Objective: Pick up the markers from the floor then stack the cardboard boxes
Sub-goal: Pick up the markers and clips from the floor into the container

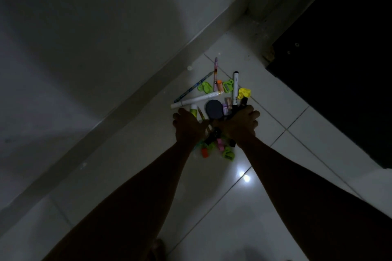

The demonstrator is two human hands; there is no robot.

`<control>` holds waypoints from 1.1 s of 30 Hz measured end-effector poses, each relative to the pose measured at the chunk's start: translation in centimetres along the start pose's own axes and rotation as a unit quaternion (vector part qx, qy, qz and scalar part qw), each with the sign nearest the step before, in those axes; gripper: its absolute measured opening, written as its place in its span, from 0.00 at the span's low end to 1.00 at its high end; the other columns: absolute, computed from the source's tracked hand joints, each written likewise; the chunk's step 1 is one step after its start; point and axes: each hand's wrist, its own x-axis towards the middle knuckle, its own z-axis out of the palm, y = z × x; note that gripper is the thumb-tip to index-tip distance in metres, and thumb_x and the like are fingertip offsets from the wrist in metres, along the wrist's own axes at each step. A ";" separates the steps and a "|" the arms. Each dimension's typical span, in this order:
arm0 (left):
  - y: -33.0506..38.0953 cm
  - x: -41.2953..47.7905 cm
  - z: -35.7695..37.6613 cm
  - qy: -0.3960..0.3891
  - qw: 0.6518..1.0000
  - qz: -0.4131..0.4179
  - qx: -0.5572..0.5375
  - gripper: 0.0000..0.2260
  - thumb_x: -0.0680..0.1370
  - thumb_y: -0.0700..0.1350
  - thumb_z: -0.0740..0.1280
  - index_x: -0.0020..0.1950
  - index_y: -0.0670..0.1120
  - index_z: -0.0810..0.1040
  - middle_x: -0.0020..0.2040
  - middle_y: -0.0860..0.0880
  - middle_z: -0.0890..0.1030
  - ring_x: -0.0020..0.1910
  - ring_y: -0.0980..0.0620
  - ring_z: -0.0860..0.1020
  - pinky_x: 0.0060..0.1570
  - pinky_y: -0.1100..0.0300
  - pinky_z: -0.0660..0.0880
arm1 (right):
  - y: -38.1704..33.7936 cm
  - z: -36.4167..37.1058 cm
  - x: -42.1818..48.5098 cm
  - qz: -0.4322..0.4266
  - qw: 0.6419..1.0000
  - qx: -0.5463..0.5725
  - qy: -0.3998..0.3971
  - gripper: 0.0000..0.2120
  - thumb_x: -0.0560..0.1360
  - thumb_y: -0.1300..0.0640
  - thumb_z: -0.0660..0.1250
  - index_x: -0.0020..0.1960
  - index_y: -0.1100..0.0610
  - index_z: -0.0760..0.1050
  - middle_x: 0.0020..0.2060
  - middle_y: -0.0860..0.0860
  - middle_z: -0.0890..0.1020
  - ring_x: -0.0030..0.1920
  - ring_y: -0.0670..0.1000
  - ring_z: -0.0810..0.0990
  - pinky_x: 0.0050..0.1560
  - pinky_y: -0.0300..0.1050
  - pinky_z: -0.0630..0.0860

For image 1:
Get person's left hand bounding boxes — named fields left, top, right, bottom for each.
left=172, top=107, right=210, bottom=147

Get person's right hand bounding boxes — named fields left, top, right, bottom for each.
left=213, top=105, right=261, bottom=149

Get person's right forearm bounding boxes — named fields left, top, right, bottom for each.
left=236, top=135, right=392, bottom=261

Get person's left forearm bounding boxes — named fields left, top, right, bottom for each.
left=42, top=140, right=198, bottom=261

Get wooden pencil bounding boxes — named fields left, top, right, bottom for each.
left=197, top=106, right=212, bottom=134

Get long white marker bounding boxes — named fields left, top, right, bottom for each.
left=170, top=91, right=220, bottom=109

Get white marker with black cap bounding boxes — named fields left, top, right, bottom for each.
left=232, top=71, right=240, bottom=107

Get blue patterned pencil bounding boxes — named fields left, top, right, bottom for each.
left=174, top=71, right=214, bottom=103

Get dark round disc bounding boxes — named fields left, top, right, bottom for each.
left=205, top=100, right=224, bottom=121

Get dark door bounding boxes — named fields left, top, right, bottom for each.
left=266, top=0, right=392, bottom=169

